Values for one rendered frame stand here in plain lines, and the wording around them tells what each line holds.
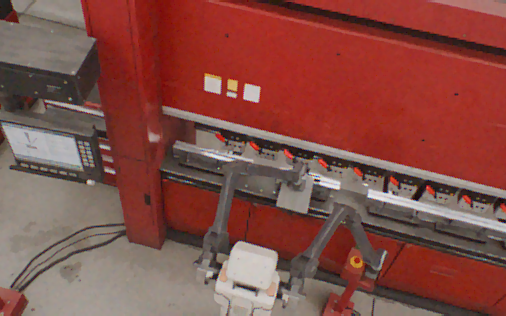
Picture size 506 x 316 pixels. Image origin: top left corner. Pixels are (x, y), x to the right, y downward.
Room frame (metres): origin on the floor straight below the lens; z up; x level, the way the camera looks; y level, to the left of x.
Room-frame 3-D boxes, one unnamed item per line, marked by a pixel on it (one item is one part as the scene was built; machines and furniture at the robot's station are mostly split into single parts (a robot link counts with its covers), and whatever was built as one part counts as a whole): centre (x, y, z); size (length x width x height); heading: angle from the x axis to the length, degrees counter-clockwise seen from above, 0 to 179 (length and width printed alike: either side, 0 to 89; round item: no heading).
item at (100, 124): (1.79, 1.03, 1.17); 0.40 x 0.24 x 0.07; 83
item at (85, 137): (1.51, 0.96, 1.42); 0.45 x 0.12 x 0.36; 87
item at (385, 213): (1.75, -0.89, 0.89); 0.30 x 0.05 x 0.03; 83
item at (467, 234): (1.70, -1.29, 0.89); 0.30 x 0.05 x 0.03; 83
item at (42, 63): (1.60, 1.00, 1.53); 0.51 x 0.25 x 0.85; 87
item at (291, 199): (1.74, -0.28, 1.00); 0.26 x 0.18 x 0.01; 173
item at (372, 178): (1.84, -0.67, 1.18); 0.15 x 0.09 x 0.17; 83
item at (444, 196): (1.79, -1.07, 1.18); 0.15 x 0.09 x 0.17; 83
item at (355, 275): (1.46, -0.73, 0.75); 0.20 x 0.16 x 0.18; 71
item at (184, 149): (1.96, 0.25, 0.92); 0.50 x 0.06 x 0.10; 83
